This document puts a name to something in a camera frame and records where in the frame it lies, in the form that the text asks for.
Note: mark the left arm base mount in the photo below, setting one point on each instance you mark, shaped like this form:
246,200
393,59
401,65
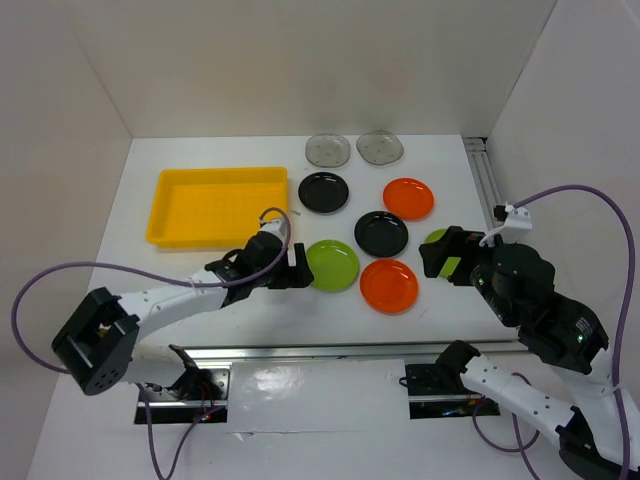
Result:
201,395

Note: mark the aluminium rail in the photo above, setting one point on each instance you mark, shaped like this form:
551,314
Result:
477,153
202,356

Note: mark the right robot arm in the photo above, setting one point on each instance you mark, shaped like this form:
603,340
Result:
595,434

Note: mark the black plate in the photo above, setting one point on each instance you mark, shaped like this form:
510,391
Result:
381,234
323,192

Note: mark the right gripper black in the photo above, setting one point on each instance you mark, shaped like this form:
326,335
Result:
457,241

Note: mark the clear glass plate left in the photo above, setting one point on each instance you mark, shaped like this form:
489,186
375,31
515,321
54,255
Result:
327,150

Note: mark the yellow plastic bin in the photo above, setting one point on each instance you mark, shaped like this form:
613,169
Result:
213,208

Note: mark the aluminium rail right side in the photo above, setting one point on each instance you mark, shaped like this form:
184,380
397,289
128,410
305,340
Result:
477,153

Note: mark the orange plate back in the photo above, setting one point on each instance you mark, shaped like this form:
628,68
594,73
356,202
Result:
408,199

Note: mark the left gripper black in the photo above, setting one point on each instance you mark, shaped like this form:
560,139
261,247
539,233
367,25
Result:
303,275

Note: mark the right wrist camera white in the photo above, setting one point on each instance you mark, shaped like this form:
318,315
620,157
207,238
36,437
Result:
514,224

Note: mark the clear glass plate right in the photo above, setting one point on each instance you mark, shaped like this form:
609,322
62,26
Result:
380,147

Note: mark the clear glass plate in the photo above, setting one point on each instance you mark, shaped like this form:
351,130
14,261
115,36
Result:
327,150
380,147

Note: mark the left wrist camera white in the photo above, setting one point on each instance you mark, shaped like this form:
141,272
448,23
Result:
277,227

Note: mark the aluminium rail front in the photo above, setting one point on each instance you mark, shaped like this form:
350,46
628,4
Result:
202,356

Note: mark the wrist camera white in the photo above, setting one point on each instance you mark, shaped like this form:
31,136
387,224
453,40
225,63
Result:
277,227
514,224

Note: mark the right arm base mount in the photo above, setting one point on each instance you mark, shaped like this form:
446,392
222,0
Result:
433,394

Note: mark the orange plate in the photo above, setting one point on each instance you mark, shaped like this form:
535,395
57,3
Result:
389,286
408,199

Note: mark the orange plate front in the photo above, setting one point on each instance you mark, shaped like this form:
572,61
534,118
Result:
389,286

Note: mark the green plate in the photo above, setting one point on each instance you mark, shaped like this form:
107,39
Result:
436,236
334,265

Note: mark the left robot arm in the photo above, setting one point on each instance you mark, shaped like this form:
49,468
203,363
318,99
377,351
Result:
98,345

